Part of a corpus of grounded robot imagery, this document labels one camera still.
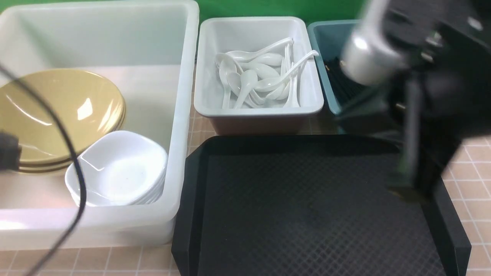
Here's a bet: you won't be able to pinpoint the white square side dish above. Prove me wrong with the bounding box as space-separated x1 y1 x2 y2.
78 131 168 190

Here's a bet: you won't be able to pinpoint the yellow noodle bowl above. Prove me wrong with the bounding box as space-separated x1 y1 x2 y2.
0 69 126 165

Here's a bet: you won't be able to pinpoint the white ceramic soup spoon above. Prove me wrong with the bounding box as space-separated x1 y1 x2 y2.
234 69 258 109

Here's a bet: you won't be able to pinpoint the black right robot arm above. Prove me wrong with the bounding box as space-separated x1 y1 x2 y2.
336 0 491 202

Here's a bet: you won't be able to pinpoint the bottom stacked yellow bowl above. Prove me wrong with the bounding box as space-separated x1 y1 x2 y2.
9 121 123 174

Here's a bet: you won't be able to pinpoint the stacked yellow bowl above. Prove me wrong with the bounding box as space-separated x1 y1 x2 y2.
9 121 123 174
17 108 126 174

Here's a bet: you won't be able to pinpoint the top stacked yellow bowl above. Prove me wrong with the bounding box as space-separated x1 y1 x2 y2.
17 108 126 174

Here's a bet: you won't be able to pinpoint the white spoon tray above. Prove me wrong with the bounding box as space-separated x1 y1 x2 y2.
194 17 324 135

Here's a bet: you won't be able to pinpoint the black plastic serving tray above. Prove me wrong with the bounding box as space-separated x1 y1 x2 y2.
171 135 472 276

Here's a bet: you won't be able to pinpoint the pile of white spoons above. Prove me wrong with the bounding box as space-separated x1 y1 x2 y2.
214 37 318 109

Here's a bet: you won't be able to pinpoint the black chopsticks bundle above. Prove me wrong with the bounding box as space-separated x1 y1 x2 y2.
324 57 366 106

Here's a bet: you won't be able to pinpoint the blue chopstick tray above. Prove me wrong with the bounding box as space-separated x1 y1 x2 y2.
307 20 357 115

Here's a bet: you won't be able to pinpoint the large translucent white bin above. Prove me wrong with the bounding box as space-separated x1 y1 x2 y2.
1 0 199 248

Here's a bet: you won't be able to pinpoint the stacked white square dishes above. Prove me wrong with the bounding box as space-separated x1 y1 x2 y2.
86 169 165 207

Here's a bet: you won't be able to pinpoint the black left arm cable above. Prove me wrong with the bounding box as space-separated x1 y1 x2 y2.
0 63 87 276

